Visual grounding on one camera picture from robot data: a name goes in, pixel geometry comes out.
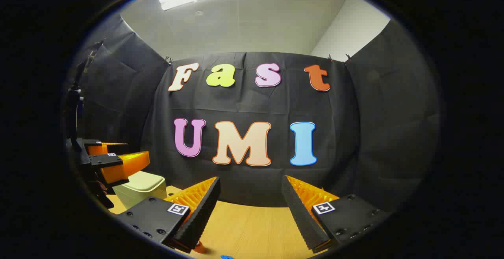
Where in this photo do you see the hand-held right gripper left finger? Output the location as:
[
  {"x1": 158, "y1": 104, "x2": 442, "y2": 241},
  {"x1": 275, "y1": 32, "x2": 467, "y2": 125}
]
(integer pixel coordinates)
[{"x1": 118, "y1": 176, "x2": 221, "y2": 253}]

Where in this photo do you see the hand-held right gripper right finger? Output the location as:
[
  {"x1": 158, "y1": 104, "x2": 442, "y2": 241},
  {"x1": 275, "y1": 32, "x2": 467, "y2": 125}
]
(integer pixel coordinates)
[{"x1": 281, "y1": 175, "x2": 392, "y2": 253}]

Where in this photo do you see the green desktop garbage bin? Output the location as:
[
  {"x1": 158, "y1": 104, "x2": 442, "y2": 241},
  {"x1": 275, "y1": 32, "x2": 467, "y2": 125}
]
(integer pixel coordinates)
[{"x1": 112, "y1": 171, "x2": 167, "y2": 211}]

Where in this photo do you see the wooden desktop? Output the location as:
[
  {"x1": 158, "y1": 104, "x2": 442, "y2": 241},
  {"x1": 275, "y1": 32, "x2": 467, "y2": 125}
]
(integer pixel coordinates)
[{"x1": 106, "y1": 186, "x2": 327, "y2": 259}]

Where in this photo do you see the black backdrop cloth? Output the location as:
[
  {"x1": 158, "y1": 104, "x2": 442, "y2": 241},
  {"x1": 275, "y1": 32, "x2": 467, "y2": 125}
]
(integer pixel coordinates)
[{"x1": 65, "y1": 13, "x2": 441, "y2": 212}]

